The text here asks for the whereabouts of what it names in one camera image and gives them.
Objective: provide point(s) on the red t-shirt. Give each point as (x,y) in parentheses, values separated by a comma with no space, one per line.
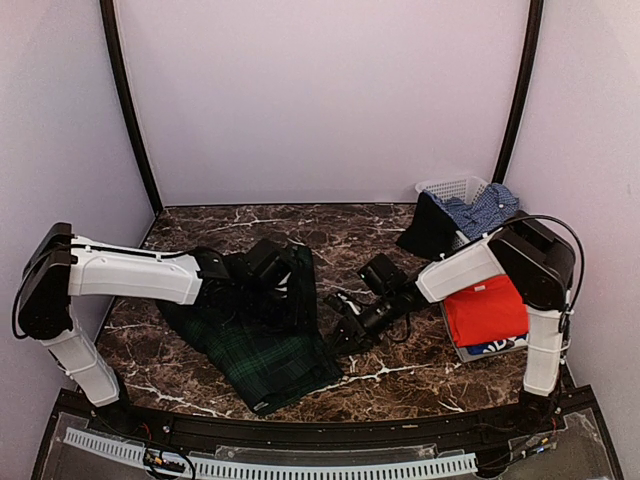
(488,311)

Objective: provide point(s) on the white laundry basket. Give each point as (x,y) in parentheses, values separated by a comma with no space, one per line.
(467,189)

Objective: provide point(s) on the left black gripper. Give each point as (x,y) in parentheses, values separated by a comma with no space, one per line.
(288,321)

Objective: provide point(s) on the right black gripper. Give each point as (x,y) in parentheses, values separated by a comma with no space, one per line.
(359,336)

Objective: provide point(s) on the blue checkered shirt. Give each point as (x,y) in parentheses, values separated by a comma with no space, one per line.
(495,205)

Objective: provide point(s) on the black garment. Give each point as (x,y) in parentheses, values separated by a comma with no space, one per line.
(431,232)

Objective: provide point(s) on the black frame post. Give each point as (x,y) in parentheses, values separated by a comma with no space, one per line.
(128,111)
(521,89)

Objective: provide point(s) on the black front rail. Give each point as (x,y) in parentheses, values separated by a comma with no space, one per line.
(485,429)

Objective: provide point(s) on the blue printed t-shirt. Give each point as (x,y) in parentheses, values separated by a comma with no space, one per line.
(497,346)

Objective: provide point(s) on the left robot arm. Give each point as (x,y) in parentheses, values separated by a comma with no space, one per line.
(66,265)

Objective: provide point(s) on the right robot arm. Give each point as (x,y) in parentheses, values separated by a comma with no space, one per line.
(545,269)

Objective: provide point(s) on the left black frame post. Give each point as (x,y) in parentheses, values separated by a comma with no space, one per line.
(128,111)

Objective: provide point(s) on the grey folded garment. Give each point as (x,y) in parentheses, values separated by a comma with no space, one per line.
(461,352)

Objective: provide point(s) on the right black frame post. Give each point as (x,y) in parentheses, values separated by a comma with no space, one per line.
(521,89)

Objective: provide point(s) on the white slotted cable duct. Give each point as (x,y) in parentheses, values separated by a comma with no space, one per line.
(206,467)

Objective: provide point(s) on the dark green plaid garment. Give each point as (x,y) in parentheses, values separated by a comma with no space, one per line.
(267,370)

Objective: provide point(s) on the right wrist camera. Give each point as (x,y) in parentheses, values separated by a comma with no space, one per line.
(382,276)

